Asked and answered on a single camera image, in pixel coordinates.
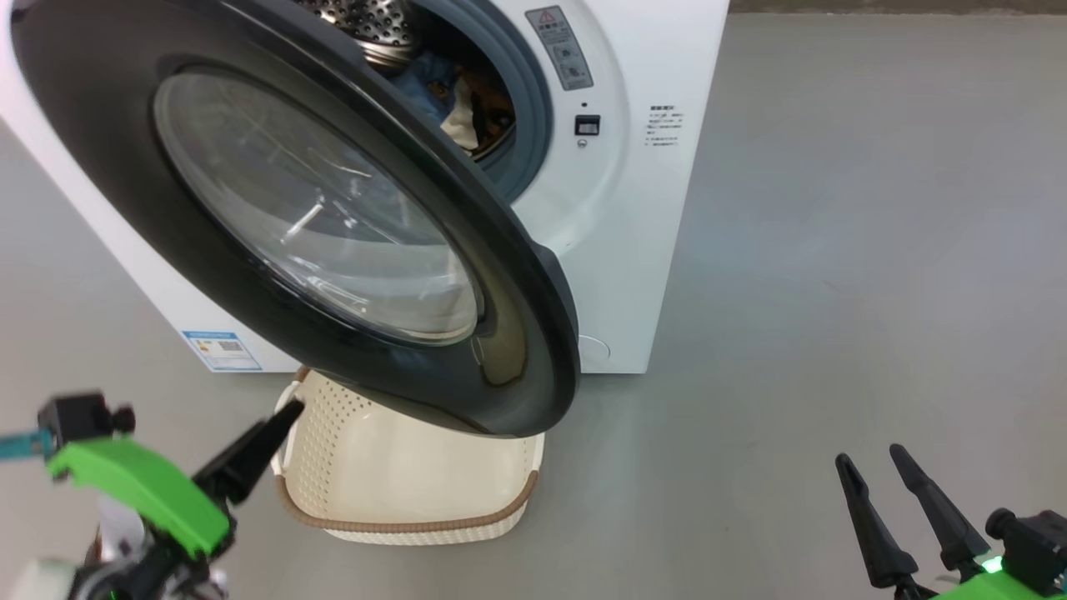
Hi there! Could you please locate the grey rubber door seal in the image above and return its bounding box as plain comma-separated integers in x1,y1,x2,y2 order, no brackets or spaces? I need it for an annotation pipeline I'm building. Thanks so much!
411,0,556,206

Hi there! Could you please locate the round filter cover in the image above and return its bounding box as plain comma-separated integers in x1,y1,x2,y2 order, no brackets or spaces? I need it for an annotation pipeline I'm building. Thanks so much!
578,333,612,373

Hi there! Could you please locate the grey warning sticker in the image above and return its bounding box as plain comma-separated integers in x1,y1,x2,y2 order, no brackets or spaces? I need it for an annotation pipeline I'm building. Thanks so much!
525,6,594,91

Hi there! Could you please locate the blue energy label sticker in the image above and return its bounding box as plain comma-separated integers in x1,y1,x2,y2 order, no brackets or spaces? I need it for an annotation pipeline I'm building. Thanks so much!
182,331,263,373

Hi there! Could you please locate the blue garment with orange print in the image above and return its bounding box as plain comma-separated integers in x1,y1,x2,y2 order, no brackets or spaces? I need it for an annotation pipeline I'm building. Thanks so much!
440,67,516,156

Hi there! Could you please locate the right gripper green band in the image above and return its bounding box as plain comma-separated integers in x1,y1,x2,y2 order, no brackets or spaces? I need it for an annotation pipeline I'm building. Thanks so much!
834,443,1044,600

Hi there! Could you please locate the cream perforated laundry basket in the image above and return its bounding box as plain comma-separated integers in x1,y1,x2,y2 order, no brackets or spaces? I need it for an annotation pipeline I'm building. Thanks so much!
271,367,547,547

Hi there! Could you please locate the steel perforated drum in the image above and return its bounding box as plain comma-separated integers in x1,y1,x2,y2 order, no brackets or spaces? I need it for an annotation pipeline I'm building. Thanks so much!
292,0,423,73

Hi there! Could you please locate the black round washing machine door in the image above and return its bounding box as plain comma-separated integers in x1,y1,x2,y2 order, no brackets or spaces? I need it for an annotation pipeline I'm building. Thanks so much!
10,0,582,439

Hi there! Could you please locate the small printed text label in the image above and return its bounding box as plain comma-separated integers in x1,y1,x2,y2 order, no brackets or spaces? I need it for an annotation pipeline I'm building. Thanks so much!
646,104,686,148

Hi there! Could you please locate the white washing machine body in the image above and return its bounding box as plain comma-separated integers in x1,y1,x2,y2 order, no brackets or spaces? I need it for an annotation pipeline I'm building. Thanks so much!
0,0,731,375

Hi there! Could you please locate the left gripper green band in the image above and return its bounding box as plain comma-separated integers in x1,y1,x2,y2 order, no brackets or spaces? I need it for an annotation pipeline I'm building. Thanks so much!
46,400,305,560

